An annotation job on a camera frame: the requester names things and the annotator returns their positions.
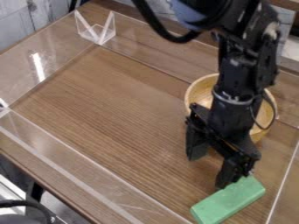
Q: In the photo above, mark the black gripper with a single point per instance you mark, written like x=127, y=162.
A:
x=221, y=127

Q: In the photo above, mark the green rectangular block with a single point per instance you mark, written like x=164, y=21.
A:
x=227, y=201

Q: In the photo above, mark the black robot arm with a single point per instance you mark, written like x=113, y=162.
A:
x=247, y=28

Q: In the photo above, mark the brown wooden bowl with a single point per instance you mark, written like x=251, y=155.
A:
x=199, y=93

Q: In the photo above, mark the clear acrylic tray wall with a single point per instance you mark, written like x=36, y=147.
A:
x=84, y=184

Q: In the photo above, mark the clear acrylic corner bracket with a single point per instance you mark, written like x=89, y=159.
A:
x=99, y=34

